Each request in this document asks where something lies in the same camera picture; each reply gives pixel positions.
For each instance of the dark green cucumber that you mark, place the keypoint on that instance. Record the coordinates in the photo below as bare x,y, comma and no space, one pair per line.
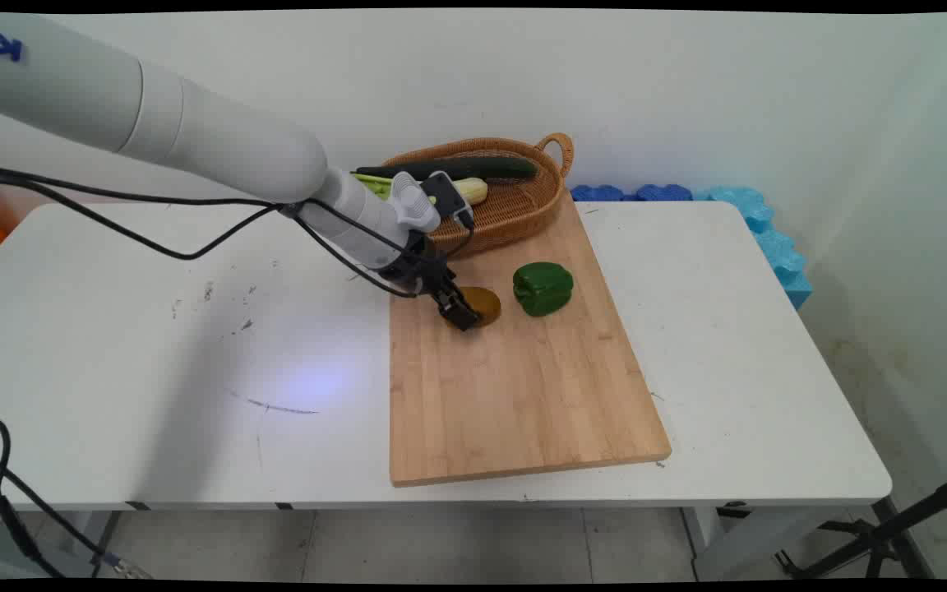
473,168

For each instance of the white table leg frame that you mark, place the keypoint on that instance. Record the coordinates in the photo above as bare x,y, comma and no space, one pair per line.
736,547

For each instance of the woven wicker basket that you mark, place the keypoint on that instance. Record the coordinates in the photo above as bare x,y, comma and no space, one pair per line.
515,210

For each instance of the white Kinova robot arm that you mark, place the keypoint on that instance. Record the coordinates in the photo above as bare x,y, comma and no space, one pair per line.
194,131

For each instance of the green bell pepper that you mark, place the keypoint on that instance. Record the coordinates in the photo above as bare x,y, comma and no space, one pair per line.
542,289

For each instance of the black tripod stand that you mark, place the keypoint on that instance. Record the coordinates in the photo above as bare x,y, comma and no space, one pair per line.
876,534

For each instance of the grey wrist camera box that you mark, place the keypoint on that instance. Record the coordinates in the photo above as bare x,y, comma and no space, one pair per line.
445,194

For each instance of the wooden cutting board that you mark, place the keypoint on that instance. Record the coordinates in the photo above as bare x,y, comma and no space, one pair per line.
523,386

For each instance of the grey table leg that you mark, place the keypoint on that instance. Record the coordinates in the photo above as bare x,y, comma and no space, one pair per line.
99,538

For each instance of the yellow-brown potato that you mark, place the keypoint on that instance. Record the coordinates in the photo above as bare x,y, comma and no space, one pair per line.
486,301

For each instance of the dark blue foam mat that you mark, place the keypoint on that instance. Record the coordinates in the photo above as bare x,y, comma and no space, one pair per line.
664,192
598,193

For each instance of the light blue foam mat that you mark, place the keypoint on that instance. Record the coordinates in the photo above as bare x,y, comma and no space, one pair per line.
778,247

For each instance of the green celery stalk bunch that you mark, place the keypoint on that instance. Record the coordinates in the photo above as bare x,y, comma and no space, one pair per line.
473,191

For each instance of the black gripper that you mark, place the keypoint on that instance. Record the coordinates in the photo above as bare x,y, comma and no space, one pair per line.
418,265

